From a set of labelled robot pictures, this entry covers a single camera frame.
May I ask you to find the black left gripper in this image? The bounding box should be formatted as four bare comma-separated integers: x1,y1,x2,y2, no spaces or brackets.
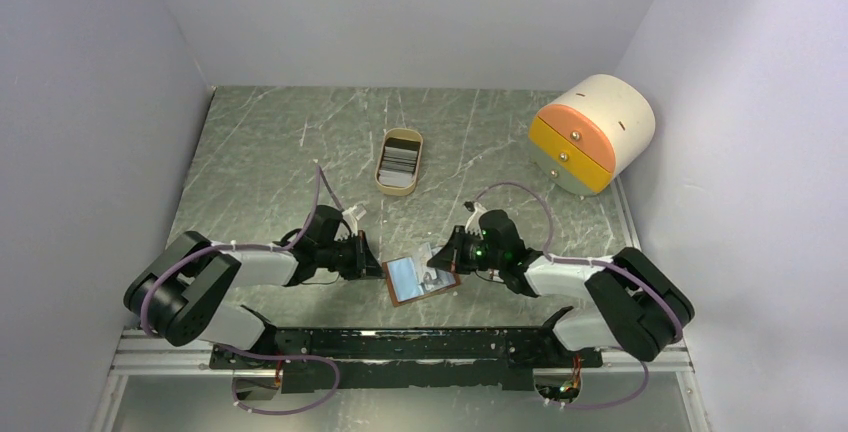
316,229,387,280

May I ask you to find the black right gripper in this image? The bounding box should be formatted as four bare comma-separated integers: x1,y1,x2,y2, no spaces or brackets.
428,225,505,274

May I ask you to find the brown leather card holder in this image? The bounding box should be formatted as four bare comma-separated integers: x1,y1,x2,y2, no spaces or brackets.
382,252,461,307

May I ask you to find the beige oval tray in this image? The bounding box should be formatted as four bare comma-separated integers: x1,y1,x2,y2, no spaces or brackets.
374,128,424,197

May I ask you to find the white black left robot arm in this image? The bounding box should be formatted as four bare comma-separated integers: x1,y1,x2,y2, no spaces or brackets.
123,204,385,368

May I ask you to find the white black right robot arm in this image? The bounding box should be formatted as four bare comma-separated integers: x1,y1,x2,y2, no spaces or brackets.
427,210,695,366

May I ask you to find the stack of credit cards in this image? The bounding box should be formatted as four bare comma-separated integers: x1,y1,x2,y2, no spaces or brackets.
377,137,421,188

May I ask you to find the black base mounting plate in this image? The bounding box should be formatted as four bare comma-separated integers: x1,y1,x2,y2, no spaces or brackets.
209,326,602,393

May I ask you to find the round pastel drawer cabinet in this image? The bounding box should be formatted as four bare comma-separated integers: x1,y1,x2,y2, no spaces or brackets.
528,74,656,196

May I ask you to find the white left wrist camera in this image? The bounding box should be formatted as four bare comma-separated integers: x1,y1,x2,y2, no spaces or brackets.
342,203,367,235

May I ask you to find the aluminium frame rail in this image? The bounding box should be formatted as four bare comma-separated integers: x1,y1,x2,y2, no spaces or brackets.
92,177,697,432

